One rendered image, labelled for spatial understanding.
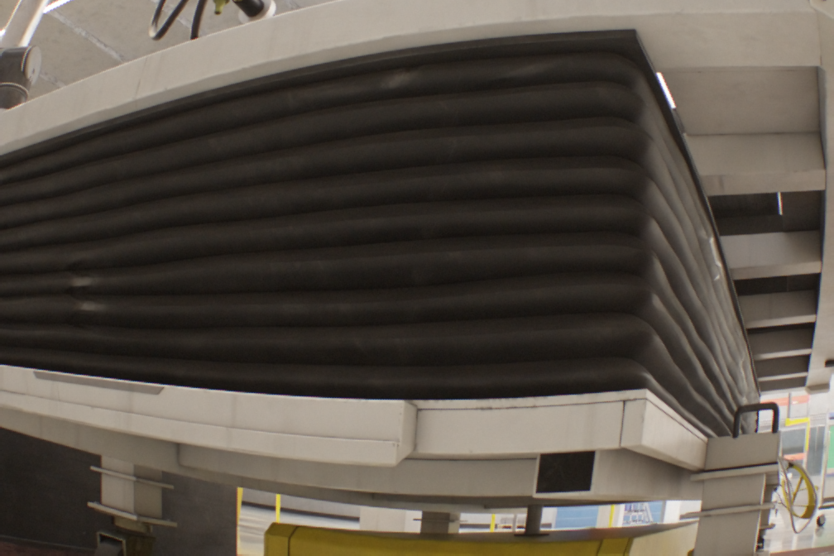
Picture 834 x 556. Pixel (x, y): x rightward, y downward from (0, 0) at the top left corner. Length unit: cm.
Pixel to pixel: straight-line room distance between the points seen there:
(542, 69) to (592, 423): 34
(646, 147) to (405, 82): 25
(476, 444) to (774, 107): 63
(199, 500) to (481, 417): 242
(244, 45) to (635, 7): 44
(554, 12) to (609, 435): 39
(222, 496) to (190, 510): 21
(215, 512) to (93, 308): 218
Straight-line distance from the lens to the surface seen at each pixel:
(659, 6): 86
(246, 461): 161
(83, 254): 115
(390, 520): 711
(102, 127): 121
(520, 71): 91
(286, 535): 182
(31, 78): 216
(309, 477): 153
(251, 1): 201
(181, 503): 307
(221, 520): 326
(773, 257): 168
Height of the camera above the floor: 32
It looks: 16 degrees up
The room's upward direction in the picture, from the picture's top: 4 degrees clockwise
